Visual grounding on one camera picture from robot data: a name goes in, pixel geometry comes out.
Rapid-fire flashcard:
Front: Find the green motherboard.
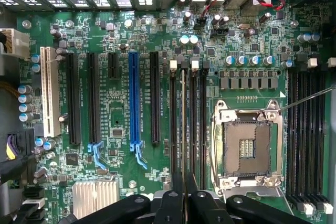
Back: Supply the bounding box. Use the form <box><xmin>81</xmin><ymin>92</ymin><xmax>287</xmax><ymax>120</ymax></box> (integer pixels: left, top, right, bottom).
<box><xmin>15</xmin><ymin>8</ymin><xmax>336</xmax><ymax>224</ymax></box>

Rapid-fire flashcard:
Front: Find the metal CPU socket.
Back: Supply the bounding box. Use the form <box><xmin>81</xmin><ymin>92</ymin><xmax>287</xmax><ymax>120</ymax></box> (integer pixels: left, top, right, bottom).
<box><xmin>211</xmin><ymin>99</ymin><xmax>286</xmax><ymax>198</ymax></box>

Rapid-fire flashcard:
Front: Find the silver finned heatsink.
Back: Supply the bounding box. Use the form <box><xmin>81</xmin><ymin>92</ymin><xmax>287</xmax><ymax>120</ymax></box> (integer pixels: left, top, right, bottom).
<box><xmin>72</xmin><ymin>180</ymin><xmax>121</xmax><ymax>219</ymax></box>

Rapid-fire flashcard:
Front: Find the long black expansion slot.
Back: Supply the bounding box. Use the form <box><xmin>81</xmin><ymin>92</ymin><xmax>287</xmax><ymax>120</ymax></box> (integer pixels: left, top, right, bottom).
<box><xmin>65</xmin><ymin>52</ymin><xmax>82</xmax><ymax>145</ymax></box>
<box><xmin>149</xmin><ymin>50</ymin><xmax>161</xmax><ymax>145</ymax></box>
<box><xmin>86</xmin><ymin>52</ymin><xmax>109</xmax><ymax>171</ymax></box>

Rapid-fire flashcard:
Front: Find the blue expansion slot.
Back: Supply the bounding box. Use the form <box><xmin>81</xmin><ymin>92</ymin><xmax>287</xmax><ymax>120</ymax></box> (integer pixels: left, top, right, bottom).
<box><xmin>128</xmin><ymin>50</ymin><xmax>148</xmax><ymax>169</ymax></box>

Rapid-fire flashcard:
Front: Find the black SATA plug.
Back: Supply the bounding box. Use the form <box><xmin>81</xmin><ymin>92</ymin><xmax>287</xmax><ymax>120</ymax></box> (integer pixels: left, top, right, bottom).
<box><xmin>23</xmin><ymin>185</ymin><xmax>46</xmax><ymax>201</ymax></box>

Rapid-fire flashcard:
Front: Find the thin metal locking lever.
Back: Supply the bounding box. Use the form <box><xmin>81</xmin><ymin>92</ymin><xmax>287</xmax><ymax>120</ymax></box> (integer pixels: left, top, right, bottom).
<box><xmin>278</xmin><ymin>86</ymin><xmax>336</xmax><ymax>111</ymax></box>

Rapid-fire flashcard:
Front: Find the short black expansion slot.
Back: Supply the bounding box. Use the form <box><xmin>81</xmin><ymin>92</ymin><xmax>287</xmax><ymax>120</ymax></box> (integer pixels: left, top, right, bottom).
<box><xmin>107</xmin><ymin>52</ymin><xmax>119</xmax><ymax>80</ymax></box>

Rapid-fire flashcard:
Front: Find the white expansion slot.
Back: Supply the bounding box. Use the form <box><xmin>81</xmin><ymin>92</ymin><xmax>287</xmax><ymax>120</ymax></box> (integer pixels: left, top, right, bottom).
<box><xmin>39</xmin><ymin>46</ymin><xmax>61</xmax><ymax>138</ymax></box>

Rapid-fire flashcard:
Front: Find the white power connector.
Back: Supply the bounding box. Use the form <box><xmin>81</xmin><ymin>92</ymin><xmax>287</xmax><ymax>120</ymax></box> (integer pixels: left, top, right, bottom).
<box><xmin>0</xmin><ymin>28</ymin><xmax>32</xmax><ymax>60</ymax></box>

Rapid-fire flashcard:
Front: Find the metal socket cover frame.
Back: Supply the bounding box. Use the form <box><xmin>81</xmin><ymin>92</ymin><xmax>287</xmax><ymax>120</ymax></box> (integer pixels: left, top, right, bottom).
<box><xmin>216</xmin><ymin>176</ymin><xmax>296</xmax><ymax>216</ymax></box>

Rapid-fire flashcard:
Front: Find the thick black cable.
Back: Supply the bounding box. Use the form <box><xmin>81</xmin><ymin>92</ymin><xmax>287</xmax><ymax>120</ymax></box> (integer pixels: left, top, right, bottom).
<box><xmin>0</xmin><ymin>154</ymin><xmax>37</xmax><ymax>183</ymax></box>

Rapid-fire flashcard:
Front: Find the purple yellow wire plug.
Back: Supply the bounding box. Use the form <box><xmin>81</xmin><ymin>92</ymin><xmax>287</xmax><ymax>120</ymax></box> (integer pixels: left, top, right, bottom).
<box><xmin>4</xmin><ymin>129</ymin><xmax>37</xmax><ymax>162</ymax></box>

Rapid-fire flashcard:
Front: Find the red black twisted wire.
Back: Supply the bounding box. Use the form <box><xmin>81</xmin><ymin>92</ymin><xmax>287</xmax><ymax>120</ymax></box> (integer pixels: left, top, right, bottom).
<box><xmin>195</xmin><ymin>0</ymin><xmax>287</xmax><ymax>29</ymax></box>

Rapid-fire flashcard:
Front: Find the yellow braided cable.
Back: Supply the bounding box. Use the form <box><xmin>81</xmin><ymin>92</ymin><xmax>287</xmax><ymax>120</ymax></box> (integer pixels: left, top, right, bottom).
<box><xmin>0</xmin><ymin>80</ymin><xmax>21</xmax><ymax>97</ymax></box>

